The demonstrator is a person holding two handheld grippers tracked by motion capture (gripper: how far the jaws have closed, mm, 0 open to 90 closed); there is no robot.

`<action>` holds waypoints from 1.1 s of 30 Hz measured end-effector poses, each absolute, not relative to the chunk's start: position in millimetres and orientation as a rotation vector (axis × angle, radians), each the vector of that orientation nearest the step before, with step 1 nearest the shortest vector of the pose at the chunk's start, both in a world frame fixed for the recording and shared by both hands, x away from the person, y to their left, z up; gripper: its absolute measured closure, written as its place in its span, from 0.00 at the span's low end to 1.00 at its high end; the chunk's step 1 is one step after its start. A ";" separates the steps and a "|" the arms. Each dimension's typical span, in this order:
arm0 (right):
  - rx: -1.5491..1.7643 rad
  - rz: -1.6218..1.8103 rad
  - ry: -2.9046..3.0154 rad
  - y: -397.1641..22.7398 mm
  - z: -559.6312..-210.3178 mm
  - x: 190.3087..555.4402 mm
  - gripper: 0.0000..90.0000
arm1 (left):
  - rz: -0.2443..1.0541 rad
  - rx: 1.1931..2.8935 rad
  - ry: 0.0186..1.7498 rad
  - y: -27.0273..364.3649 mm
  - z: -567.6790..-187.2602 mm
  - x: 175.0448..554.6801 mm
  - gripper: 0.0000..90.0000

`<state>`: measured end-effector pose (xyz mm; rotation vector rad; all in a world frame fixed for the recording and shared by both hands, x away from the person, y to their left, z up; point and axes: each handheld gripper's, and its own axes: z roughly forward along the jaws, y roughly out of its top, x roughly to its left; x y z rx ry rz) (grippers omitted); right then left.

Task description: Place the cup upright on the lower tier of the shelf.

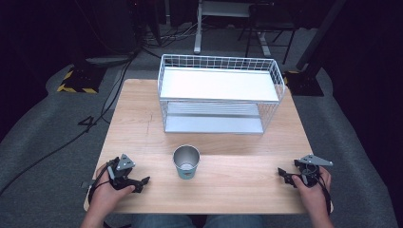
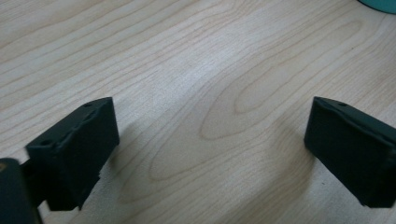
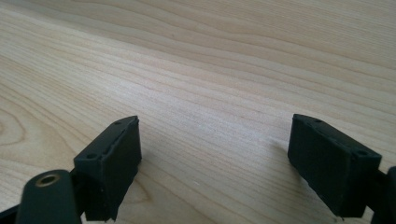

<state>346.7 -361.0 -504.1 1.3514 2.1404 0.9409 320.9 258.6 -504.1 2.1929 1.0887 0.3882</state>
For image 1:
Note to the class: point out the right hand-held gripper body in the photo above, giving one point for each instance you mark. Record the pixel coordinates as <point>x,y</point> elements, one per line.
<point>309,172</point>

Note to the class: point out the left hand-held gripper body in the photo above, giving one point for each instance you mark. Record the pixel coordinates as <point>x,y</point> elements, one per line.
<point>122,177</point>

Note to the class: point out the person's left hand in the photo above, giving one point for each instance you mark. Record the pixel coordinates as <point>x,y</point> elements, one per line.
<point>104,196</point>

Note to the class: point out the person's right hand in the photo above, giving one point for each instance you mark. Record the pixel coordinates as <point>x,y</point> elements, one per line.
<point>315,198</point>

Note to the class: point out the person's legs in jeans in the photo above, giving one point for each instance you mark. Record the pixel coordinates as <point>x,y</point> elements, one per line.
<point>164,221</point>

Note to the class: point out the metal cup with teal base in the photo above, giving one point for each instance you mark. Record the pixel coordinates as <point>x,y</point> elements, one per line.
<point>186,161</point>

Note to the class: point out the black stand base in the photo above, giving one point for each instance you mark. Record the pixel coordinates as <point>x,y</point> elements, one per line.
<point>304,84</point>

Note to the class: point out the black base with yellow stripes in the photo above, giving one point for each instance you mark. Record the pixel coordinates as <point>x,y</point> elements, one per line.
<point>80,79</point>

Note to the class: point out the white desk leg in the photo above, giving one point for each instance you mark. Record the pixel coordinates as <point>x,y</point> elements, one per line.
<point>198,28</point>

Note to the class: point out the black metal chair frame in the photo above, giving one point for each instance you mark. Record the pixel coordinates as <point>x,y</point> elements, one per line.
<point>269,25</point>

